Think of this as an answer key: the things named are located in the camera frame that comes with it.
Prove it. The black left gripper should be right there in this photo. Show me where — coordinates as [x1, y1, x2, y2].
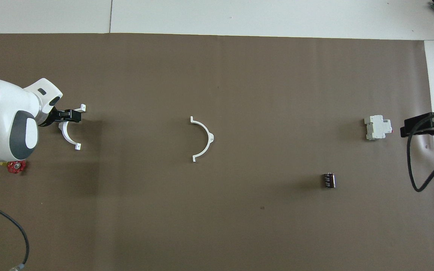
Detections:
[42, 108, 83, 127]

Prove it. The white half-ring pipe clamp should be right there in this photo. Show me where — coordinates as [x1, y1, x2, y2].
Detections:
[190, 116, 215, 163]
[58, 104, 87, 151]

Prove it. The white circuit breaker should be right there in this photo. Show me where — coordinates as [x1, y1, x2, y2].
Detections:
[364, 115, 393, 141]

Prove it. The red handwheel brass valve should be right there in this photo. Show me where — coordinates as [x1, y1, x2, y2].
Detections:
[0, 160, 26, 174]

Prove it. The black cylindrical capacitor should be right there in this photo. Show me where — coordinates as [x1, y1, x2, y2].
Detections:
[321, 172, 336, 189]

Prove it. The brown paper mat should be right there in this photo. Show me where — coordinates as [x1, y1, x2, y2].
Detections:
[0, 33, 434, 271]

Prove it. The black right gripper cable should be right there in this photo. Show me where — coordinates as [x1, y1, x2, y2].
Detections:
[407, 110, 434, 193]

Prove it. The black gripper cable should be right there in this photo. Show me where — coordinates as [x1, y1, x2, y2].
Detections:
[0, 198, 30, 271]
[407, 110, 434, 193]

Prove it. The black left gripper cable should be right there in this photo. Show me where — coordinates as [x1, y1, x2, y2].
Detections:
[0, 198, 30, 271]

